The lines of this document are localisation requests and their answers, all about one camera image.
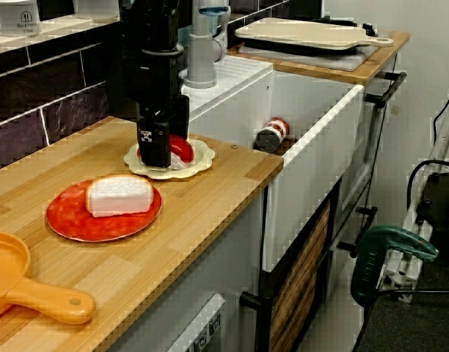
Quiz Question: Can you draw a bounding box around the labelled white jar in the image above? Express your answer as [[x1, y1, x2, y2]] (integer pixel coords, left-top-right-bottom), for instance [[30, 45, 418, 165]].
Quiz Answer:
[[0, 0, 39, 37]]

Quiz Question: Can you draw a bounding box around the red-labelled toy can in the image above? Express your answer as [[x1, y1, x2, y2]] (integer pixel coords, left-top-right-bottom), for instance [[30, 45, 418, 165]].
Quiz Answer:
[[255, 117, 291, 153]]

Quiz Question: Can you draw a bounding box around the orange-topped toy sushi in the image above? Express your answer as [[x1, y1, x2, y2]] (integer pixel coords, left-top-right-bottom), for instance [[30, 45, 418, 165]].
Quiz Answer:
[[84, 175, 155, 219]]

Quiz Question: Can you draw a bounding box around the white cup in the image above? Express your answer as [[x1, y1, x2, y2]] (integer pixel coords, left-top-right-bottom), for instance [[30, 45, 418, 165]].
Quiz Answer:
[[73, 0, 122, 23]]

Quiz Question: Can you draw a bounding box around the cream cutting board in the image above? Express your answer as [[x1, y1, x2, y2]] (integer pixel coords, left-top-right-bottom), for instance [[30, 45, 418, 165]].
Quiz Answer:
[[234, 17, 395, 51]]

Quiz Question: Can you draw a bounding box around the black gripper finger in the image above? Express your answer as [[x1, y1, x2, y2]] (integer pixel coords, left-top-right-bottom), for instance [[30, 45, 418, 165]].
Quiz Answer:
[[171, 95, 191, 142], [137, 123, 173, 173]]

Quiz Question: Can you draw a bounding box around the white toy sink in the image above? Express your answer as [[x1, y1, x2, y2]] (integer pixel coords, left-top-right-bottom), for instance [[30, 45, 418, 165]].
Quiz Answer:
[[140, 54, 365, 273]]

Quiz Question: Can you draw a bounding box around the white kitchen cabinet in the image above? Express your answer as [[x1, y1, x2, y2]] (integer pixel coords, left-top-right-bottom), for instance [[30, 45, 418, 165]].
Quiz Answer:
[[110, 51, 404, 352]]

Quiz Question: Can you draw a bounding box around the green power tool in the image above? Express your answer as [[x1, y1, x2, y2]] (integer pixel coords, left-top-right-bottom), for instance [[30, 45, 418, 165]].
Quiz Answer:
[[351, 224, 440, 306]]

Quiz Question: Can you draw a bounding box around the thin black cable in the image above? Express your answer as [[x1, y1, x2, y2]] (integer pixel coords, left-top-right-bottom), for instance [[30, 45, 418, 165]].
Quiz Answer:
[[432, 77, 449, 142]]

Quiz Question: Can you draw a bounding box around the grey toy faucet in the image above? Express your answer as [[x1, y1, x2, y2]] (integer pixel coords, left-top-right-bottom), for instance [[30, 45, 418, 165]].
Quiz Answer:
[[178, 0, 233, 89]]

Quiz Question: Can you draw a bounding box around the thin black rod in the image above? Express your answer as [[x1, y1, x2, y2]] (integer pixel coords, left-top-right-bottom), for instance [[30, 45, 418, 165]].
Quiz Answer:
[[391, 288, 449, 295]]

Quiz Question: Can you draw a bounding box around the black box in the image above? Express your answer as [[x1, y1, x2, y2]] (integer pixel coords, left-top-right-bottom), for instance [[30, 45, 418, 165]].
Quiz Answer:
[[417, 171, 449, 239]]

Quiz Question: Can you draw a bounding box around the orange bowl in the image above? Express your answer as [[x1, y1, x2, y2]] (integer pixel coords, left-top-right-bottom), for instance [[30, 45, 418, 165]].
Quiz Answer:
[[0, 230, 97, 326]]

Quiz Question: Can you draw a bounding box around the aluminium frame rail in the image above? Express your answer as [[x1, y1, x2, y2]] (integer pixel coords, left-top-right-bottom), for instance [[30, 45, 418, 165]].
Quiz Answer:
[[378, 106, 449, 304]]

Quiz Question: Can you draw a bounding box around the wooden slat drawer front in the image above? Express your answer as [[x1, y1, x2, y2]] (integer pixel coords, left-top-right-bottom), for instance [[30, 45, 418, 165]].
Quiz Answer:
[[269, 203, 332, 352]]

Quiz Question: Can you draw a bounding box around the red-topped toy sushi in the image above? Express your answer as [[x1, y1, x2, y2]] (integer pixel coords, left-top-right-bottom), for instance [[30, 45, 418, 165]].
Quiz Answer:
[[136, 133, 195, 172]]

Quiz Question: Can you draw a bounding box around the grey toy stove top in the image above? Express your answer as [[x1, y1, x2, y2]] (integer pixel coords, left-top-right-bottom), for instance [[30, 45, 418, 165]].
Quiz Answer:
[[238, 40, 380, 73]]

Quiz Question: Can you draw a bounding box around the grey toy dishwasher front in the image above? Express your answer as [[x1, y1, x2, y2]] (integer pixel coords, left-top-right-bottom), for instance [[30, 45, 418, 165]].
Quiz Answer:
[[165, 293, 227, 352]]

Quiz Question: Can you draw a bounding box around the red round plate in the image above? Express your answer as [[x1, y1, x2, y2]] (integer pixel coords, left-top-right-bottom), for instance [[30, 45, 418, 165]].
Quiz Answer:
[[45, 179, 163, 243]]

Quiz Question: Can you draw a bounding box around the thick black cable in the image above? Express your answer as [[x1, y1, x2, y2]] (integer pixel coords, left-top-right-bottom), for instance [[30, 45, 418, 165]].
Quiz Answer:
[[406, 159, 449, 221]]

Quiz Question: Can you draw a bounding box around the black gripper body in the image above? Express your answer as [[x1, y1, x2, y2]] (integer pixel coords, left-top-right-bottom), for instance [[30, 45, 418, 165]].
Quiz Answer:
[[136, 45, 191, 128]]

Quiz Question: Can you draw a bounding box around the cream flower-shaped plate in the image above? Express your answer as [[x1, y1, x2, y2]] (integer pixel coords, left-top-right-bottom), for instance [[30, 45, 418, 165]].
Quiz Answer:
[[123, 138, 215, 180]]

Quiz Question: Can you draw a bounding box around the black cabinet handle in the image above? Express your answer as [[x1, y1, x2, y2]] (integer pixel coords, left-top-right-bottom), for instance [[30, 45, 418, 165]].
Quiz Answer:
[[239, 291, 274, 352], [351, 206, 379, 257], [365, 71, 408, 108]]

